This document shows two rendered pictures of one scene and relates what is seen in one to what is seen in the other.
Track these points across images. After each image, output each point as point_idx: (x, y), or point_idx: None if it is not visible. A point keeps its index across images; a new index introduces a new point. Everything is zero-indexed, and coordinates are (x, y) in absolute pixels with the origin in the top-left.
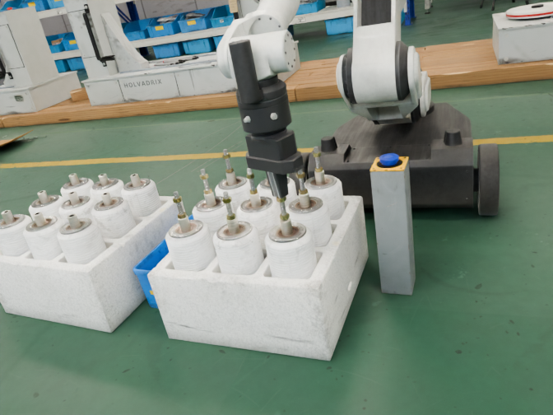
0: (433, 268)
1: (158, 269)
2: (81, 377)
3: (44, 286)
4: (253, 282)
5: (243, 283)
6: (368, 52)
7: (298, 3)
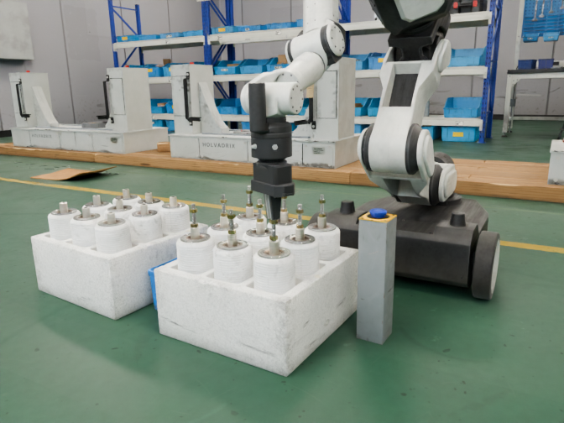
0: (411, 328)
1: (164, 267)
2: (76, 345)
3: (73, 268)
4: (235, 288)
5: (227, 288)
6: (386, 127)
7: (321, 71)
